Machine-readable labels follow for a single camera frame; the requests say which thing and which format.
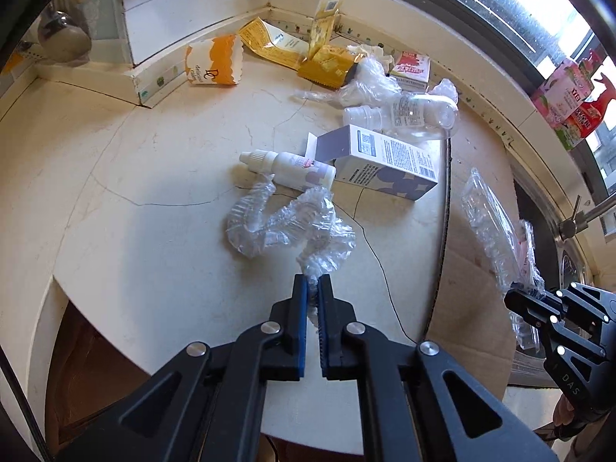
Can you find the steel ladle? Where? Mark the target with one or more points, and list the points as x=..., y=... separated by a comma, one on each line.
x=62, y=33

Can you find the stainless steel sink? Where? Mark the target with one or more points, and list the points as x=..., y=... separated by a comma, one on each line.
x=572, y=260

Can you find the crumpled white paper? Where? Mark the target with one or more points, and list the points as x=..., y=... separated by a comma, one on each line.
x=373, y=50

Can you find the white and purple box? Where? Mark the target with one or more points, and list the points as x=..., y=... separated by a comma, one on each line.
x=385, y=173

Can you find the clear plastic bag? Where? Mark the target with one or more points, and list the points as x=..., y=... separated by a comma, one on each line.
x=370, y=82

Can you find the pink refill pouch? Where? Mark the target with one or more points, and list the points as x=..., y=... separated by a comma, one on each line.
x=558, y=91

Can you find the pink drink carton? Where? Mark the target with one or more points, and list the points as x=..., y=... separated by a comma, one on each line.
x=411, y=67

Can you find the flat yellow packet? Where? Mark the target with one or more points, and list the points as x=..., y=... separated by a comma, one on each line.
x=269, y=38

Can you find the clear plastic packaging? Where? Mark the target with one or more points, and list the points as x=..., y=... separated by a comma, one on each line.
x=495, y=221

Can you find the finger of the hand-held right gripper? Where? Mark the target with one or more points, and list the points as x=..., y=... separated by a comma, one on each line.
x=589, y=301
x=527, y=304

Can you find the white and yellow carton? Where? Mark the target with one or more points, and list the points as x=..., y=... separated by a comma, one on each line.
x=325, y=24

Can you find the steel faucet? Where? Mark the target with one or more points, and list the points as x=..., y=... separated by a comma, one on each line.
x=584, y=216

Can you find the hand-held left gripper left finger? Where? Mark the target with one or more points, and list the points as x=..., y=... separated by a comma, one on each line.
x=301, y=332

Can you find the clear plastic wrap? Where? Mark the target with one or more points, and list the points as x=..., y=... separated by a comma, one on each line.
x=315, y=202

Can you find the clear plastic bottle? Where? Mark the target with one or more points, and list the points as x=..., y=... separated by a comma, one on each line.
x=409, y=110

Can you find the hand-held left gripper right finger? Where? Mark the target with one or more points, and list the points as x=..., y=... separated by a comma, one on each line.
x=325, y=332

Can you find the yellow snack packet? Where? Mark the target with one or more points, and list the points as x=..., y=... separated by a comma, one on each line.
x=327, y=65

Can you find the person's right hand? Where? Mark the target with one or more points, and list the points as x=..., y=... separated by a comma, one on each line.
x=562, y=414

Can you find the dark framed window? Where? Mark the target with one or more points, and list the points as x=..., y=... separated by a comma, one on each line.
x=481, y=5

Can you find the orange and white paper cup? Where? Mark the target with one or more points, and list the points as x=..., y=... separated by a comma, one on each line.
x=211, y=60

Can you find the brown cardboard sheet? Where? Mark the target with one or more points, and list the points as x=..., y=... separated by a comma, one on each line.
x=476, y=288

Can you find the white dropper bottle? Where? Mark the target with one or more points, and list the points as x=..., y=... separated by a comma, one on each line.
x=293, y=168

